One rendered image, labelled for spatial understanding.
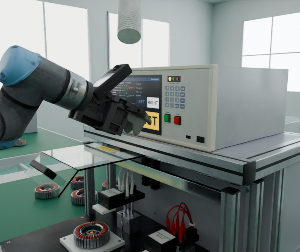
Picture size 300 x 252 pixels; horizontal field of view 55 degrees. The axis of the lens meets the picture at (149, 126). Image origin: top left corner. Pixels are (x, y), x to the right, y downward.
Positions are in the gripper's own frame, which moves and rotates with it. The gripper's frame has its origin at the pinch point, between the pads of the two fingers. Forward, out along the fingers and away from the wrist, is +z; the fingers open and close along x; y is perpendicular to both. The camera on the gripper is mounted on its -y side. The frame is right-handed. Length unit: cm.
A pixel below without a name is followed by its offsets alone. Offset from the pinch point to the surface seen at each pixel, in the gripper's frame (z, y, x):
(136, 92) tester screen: 4.0, -8.1, -13.8
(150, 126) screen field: 8.0, 0.4, -6.9
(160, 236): 15.0, 28.1, 3.3
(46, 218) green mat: 10, 44, -51
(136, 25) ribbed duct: 50, -72, -101
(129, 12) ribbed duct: 45, -80, -106
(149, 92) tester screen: 3.9, -8.5, -7.6
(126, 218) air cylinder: 21.1, 30.7, -18.7
